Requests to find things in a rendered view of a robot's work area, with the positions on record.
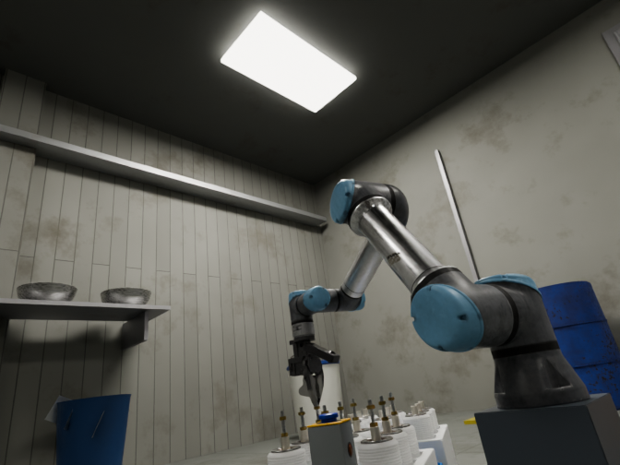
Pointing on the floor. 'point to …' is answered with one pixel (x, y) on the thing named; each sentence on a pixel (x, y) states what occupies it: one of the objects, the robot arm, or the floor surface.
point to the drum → (584, 336)
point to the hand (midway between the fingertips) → (317, 401)
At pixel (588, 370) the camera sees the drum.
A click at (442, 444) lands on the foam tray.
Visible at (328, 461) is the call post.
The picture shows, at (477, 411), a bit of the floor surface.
